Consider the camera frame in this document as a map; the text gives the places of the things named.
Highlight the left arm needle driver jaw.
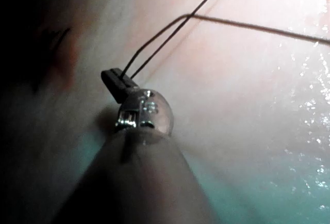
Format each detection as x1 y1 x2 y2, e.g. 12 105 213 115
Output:
111 67 139 92
101 69 130 104

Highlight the left arm needle driver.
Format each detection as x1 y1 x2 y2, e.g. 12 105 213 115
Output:
114 88 175 137

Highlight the black thread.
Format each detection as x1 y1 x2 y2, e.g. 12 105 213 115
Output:
120 0 330 79

